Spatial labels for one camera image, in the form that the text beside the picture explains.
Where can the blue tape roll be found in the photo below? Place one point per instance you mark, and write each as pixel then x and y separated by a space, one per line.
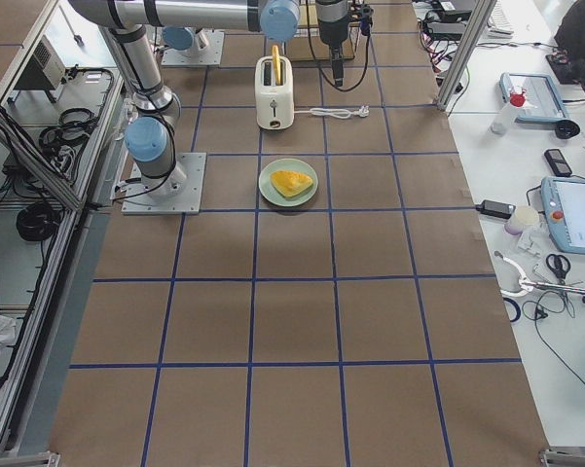
pixel 516 313

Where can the black power brick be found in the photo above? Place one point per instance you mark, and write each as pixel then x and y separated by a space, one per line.
pixel 495 209

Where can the black round lid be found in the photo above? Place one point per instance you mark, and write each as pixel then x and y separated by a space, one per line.
pixel 566 129

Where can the clear bottle red cap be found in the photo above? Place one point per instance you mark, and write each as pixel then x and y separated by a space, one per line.
pixel 507 116

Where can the far blue teach pendant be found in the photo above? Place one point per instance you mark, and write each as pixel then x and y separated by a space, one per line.
pixel 543 105

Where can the wire shelf with wooden boards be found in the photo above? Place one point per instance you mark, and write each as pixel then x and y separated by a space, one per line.
pixel 306 43

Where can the white paper cup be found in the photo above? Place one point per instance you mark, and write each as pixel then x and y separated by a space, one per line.
pixel 521 218

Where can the grey electronics box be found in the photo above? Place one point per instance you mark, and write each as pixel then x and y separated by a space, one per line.
pixel 44 71

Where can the white curved bracket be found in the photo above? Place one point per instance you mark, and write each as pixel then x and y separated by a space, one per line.
pixel 523 283

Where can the white toaster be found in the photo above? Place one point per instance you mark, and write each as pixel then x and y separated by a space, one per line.
pixel 274 103

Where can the near blue teach pendant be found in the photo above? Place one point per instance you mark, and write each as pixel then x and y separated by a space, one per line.
pixel 563 208

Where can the aluminium frame post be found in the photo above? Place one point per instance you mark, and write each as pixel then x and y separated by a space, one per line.
pixel 477 23

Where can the triangular golden bread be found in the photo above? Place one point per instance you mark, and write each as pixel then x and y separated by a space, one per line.
pixel 290 183

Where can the toast slice in toaster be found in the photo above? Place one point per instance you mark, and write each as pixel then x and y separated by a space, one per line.
pixel 276 62

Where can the black handled scissors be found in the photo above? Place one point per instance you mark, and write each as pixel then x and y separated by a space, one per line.
pixel 559 265

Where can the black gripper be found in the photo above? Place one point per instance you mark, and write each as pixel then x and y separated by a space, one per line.
pixel 330 30

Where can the blue teach pendant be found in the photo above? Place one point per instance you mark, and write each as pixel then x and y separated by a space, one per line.
pixel 563 208
pixel 543 105

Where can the black phone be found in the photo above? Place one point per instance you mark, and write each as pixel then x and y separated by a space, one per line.
pixel 557 163

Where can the light green plate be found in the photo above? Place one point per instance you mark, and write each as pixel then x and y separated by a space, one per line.
pixel 272 195

